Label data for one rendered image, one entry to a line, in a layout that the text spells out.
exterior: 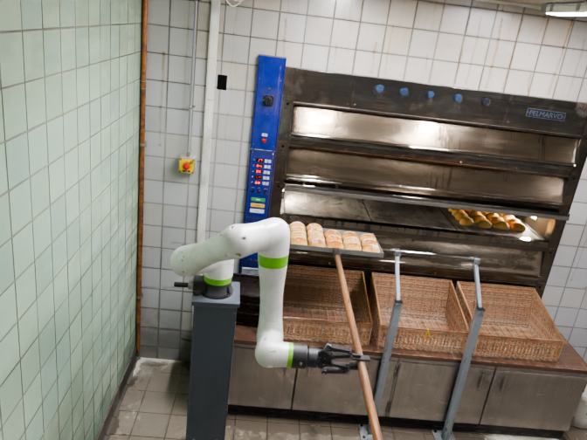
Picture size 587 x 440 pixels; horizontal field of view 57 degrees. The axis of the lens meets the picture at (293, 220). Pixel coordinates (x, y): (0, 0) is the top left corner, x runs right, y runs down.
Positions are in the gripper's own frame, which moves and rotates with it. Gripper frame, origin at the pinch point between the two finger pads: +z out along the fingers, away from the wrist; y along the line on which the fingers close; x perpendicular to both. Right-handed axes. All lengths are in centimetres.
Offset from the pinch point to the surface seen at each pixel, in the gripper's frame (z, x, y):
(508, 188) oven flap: 112, -156, -33
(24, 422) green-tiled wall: -120, 14, 30
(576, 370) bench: 158, -101, 61
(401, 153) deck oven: 39, -156, -47
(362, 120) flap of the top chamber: 12, -157, -64
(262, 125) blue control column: -48, -152, -55
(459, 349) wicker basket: 86, -106, 58
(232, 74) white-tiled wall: -69, -155, -82
